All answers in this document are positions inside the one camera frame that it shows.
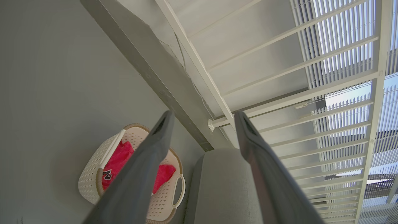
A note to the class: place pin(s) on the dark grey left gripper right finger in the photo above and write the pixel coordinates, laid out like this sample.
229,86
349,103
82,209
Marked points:
270,180

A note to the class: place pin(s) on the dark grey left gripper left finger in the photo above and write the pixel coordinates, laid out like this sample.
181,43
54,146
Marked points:
136,174

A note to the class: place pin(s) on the cream perforated plastic laundry basket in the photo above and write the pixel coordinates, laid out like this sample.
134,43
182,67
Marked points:
90,180

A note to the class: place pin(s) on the red and white sports jersey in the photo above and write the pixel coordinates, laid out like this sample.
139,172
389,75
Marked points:
119,158

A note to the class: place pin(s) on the grey fabric sofa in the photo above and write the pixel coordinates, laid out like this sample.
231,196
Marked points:
220,186

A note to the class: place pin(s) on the white wooden railing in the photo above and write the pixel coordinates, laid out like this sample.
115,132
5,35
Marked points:
196,56

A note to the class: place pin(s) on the white window blinds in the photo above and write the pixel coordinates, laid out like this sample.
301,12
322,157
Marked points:
342,29

